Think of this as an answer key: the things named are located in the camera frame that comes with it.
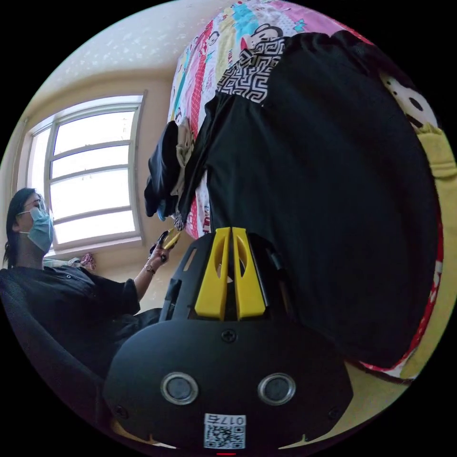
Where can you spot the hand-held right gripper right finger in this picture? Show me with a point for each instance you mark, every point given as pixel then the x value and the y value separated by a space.
pixel 250 292

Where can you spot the person's body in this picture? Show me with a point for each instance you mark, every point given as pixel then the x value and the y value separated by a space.
pixel 68 303

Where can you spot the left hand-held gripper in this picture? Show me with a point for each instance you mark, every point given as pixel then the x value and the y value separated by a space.
pixel 161 240

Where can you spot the person's left forearm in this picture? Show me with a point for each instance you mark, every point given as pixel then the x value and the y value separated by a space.
pixel 143 278

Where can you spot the window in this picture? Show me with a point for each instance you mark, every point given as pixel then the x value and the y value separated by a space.
pixel 93 171

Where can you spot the black long sleeve shirt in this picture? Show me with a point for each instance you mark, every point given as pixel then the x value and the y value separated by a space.
pixel 321 196

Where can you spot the person's left hand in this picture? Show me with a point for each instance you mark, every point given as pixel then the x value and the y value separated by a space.
pixel 156 256

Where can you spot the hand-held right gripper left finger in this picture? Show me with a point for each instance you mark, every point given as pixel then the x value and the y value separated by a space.
pixel 213 285

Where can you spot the pile of clothes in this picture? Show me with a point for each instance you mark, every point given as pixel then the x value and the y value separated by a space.
pixel 164 171

